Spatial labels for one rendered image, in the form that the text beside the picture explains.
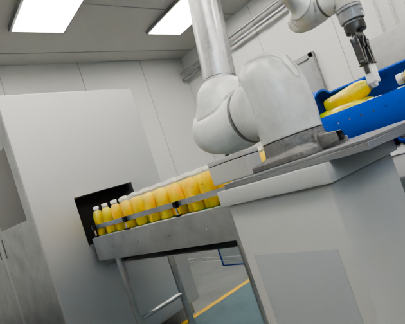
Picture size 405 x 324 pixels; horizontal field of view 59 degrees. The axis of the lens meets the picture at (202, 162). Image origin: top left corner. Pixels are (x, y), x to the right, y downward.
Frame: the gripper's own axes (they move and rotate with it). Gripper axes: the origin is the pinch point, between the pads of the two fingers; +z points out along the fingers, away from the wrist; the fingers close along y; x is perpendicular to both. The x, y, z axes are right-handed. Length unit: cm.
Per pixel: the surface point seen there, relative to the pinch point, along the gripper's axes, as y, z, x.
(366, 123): -13.1, 16.4, 2.9
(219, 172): -34, 17, 56
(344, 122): -13.8, 13.8, 9.5
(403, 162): -12.1, 32.7, -3.8
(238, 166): -34, 17, 46
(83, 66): 166, -209, 443
